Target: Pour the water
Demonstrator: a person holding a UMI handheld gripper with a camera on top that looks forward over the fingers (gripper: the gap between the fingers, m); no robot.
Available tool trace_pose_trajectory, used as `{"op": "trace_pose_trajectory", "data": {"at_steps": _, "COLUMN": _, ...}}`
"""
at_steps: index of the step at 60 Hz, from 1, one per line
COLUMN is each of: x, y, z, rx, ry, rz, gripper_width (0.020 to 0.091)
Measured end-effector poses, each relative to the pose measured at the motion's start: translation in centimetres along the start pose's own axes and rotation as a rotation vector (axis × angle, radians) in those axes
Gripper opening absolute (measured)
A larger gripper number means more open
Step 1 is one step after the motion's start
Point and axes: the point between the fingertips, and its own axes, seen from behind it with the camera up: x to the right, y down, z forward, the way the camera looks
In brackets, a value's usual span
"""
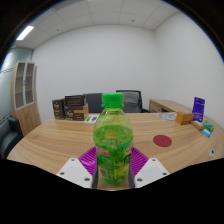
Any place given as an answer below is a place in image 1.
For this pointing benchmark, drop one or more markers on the purple upright box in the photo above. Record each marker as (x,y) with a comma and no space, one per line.
(198,109)

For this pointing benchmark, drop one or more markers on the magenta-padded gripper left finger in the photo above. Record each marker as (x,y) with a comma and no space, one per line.
(75,170)

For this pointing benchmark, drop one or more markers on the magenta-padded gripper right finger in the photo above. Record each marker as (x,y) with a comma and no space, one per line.
(150,170)

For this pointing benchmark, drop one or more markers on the green drink bottle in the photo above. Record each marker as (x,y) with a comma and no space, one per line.
(112,146)

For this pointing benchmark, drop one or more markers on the rectangular ceiling light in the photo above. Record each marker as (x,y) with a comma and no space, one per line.
(25,33)

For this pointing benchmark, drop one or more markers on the tan cardboard box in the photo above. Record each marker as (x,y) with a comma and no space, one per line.
(80,114)

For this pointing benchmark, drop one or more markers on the flat round red coaster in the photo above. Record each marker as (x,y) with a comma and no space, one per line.
(162,140)

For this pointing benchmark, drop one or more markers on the small yellow box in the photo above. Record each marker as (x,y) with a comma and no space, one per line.
(197,125)

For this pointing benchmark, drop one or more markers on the grey mesh office chair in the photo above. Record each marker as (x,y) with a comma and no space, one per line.
(133,100)

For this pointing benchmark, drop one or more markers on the white printed leaflet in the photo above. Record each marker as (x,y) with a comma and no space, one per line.
(90,118)

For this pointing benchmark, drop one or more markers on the orange cardboard box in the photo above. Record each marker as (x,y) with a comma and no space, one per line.
(184,118)

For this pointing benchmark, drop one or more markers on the black office chair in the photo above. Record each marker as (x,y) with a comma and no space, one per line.
(94,102)

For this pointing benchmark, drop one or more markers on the wooden side desk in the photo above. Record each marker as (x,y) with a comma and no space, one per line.
(166,105)

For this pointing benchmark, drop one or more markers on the small blue box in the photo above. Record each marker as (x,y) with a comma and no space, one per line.
(206,133)

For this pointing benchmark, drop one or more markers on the wooden glass-door cabinet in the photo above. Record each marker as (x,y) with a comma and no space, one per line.
(26,113)

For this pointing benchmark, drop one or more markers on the wide dark brown carton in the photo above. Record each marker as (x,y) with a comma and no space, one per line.
(74,100)

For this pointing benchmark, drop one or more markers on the black leather sofa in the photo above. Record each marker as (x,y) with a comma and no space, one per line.
(8,136)

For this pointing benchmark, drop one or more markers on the tall dark brown carton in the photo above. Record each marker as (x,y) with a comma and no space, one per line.
(58,108)

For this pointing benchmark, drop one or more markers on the sheet with round print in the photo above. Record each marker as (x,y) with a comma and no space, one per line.
(167,116)

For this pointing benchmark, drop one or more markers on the green flat box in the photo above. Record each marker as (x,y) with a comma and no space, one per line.
(208,125)

